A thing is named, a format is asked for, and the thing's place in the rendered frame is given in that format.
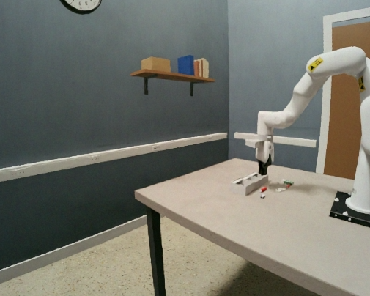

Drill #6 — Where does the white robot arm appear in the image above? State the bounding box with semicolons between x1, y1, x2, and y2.
245;47;370;214

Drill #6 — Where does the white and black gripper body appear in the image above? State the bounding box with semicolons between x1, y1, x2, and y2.
256;140;274;163

